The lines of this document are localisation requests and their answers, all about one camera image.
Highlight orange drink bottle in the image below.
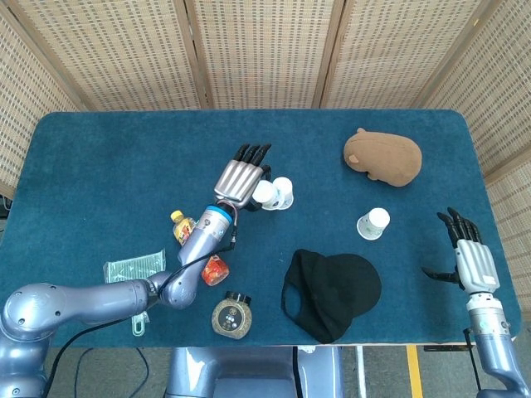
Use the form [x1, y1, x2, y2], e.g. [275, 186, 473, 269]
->
[169, 210, 230, 288]

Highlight white table leg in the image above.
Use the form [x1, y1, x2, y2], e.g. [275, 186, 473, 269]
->
[353, 346, 367, 398]

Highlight white paper cup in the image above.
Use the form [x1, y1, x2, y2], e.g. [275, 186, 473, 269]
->
[271, 177, 295, 210]
[251, 178, 279, 211]
[356, 207, 392, 241]

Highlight woven bamboo screen panel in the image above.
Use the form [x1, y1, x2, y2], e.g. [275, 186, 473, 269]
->
[12, 0, 211, 112]
[485, 159, 531, 328]
[319, 0, 494, 111]
[0, 7, 86, 200]
[185, 0, 344, 111]
[418, 0, 531, 183]

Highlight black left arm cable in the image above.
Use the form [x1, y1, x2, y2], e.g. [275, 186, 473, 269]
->
[41, 223, 238, 398]

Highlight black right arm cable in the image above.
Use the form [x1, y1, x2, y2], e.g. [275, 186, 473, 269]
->
[462, 327, 485, 393]

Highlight blue-grey robot torso base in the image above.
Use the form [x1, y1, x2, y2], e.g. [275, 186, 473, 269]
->
[164, 346, 345, 398]

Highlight clear plastic dustpan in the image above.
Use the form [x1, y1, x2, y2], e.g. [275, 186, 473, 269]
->
[102, 247, 168, 337]

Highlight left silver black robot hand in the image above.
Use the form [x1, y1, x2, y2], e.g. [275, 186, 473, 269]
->
[213, 143, 273, 212]

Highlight blue felt table cover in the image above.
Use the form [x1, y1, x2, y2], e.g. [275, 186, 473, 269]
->
[0, 109, 523, 348]

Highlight glass jar black lid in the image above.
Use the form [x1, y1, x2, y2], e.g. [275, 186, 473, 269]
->
[211, 290, 254, 341]

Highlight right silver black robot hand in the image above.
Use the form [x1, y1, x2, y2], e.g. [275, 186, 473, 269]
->
[421, 206, 501, 296]

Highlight black beanie hat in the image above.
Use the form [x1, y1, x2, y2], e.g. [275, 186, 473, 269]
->
[280, 248, 382, 345]

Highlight brown plush capybara toy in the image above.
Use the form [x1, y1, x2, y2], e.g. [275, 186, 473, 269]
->
[342, 128, 423, 188]

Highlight dark floor cable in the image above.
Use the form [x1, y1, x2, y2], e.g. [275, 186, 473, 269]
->
[74, 347, 150, 398]

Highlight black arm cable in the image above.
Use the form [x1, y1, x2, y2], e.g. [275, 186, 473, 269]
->
[41, 223, 238, 398]
[462, 327, 485, 393]

